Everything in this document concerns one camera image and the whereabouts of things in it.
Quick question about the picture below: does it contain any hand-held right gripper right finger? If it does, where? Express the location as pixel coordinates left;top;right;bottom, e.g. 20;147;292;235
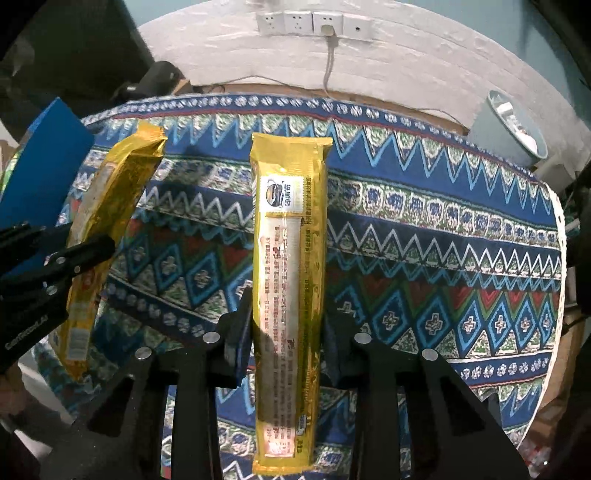
323;305;532;480

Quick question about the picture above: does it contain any cardboard box with blue edge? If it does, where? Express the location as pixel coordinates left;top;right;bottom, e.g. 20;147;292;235
0;97;96;278

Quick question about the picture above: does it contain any thin black cable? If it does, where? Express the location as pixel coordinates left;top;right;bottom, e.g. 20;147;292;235
203;73;326;93

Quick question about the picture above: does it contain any white wall socket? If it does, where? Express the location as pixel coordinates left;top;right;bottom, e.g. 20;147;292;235
257;10;286;35
284;11;314;37
342;14;373;42
312;12;344;38

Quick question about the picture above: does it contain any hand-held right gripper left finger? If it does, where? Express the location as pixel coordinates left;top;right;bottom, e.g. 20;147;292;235
41;286;254;480

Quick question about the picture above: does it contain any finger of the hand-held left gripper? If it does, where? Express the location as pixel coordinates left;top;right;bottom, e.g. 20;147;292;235
0;222;75;273
0;234;116;296

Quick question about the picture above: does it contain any patterned blue tablecloth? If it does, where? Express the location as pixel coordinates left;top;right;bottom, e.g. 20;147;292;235
34;92;567;480

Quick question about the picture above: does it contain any grey plug cable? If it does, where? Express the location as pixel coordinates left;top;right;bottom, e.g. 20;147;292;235
320;25;342;96

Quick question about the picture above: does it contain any long yellow biscuit packet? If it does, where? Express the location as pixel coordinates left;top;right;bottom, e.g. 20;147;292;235
249;131;333;478
59;121;168;381

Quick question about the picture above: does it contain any black rounded object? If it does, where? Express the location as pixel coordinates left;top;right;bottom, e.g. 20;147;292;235
137;60;179;96

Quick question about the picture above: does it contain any large black panel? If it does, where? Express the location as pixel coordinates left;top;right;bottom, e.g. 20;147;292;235
0;0;155;109

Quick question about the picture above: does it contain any pale blue waste bin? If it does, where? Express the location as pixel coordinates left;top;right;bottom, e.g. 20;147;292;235
468;89;549;168

